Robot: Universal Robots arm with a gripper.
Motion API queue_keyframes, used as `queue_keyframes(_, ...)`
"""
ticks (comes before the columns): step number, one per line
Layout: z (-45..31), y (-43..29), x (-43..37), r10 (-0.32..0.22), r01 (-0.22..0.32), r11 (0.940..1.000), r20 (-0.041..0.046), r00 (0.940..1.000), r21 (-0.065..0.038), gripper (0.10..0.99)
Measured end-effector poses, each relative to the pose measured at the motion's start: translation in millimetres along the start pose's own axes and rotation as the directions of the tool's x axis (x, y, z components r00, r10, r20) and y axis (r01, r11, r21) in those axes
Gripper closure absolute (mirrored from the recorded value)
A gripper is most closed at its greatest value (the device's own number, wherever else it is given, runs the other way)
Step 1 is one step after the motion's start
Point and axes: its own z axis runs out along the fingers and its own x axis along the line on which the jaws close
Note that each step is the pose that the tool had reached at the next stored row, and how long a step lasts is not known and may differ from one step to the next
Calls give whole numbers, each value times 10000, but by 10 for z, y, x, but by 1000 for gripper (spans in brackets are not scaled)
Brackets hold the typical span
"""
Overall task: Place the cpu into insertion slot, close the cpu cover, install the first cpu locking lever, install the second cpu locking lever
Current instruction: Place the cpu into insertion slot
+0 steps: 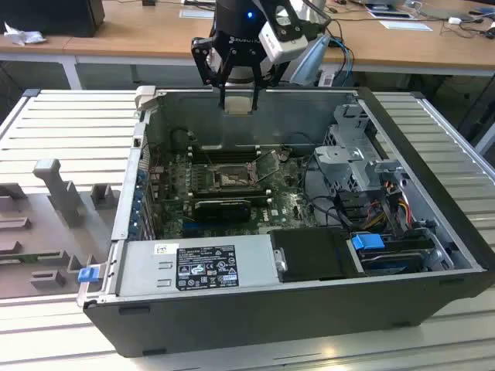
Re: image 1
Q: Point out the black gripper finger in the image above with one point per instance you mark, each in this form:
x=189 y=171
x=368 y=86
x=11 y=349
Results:
x=272 y=73
x=205 y=58

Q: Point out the silver CPU plate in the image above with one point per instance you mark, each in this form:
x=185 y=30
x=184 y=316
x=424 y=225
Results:
x=237 y=105

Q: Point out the black RAM slot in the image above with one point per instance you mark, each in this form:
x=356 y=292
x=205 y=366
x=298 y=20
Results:
x=224 y=158
x=224 y=151
x=228 y=190
x=232 y=198

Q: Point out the CPU socket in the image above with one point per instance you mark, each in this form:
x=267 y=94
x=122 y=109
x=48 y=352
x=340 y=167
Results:
x=228 y=178

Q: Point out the blue expansion slot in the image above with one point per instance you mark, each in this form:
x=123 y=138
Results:
x=191 y=230

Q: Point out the pale blue-edged paper sheet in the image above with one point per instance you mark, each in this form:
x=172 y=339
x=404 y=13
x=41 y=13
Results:
x=195 y=13
x=406 y=26

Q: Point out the white labelled box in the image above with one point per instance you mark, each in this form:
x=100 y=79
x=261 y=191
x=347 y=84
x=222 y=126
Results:
x=326 y=80

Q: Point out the grey case corner latch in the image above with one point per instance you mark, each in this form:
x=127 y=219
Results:
x=146 y=96

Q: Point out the wooden desk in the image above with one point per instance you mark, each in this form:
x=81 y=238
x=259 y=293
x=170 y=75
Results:
x=127 y=31

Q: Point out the round coin battery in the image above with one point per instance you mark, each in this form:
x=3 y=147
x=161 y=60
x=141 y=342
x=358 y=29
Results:
x=283 y=156

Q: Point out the metal disk bay cage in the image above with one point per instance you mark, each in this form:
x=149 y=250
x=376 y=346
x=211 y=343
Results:
x=340 y=162

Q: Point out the dark flat tablet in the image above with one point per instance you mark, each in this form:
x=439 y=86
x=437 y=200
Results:
x=388 y=14

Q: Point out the green motherboard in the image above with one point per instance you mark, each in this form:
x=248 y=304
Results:
x=286 y=208

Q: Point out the black graphics card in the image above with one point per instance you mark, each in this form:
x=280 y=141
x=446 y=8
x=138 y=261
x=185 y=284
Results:
x=222 y=212

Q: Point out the black computer tower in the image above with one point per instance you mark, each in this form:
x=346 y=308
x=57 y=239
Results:
x=50 y=17

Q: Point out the crumpled white paper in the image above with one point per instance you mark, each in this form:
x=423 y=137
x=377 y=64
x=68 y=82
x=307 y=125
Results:
x=23 y=36

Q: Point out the black plastic shroud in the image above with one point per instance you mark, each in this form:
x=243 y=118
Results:
x=309 y=255

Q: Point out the white power adapter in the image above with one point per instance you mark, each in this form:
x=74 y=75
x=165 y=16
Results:
x=455 y=20

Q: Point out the blue disk carrier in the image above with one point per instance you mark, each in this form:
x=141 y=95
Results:
x=367 y=242

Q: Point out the silver power supply unit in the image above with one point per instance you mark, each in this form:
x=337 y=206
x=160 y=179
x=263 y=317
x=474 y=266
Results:
x=135 y=266

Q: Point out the hard disk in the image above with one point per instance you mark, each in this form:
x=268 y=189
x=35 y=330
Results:
x=386 y=264

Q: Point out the grey parts rack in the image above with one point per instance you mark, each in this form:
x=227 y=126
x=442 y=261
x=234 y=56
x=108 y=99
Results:
x=46 y=232

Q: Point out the blue plastic latch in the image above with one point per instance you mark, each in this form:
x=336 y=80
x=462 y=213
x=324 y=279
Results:
x=87 y=275

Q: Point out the black PC case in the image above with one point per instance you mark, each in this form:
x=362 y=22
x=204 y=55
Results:
x=232 y=324

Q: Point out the green RAM stick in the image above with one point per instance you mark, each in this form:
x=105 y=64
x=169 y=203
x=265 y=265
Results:
x=19 y=258

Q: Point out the white camera with black bracket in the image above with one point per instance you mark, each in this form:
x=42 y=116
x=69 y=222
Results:
x=282 y=48

